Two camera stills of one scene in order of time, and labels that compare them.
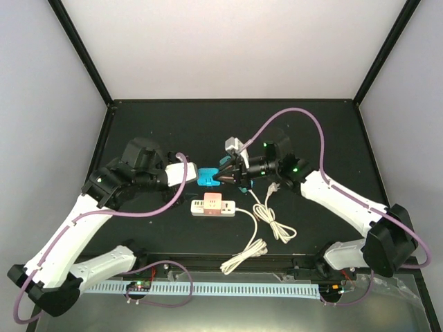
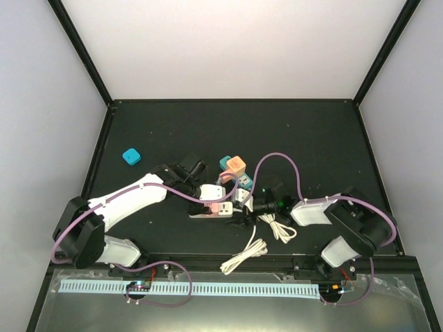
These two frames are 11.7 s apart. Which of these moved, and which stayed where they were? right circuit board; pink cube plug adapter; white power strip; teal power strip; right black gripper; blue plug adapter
Moved: right black gripper; blue plug adapter
Stayed: right circuit board; pink cube plug adapter; teal power strip; white power strip
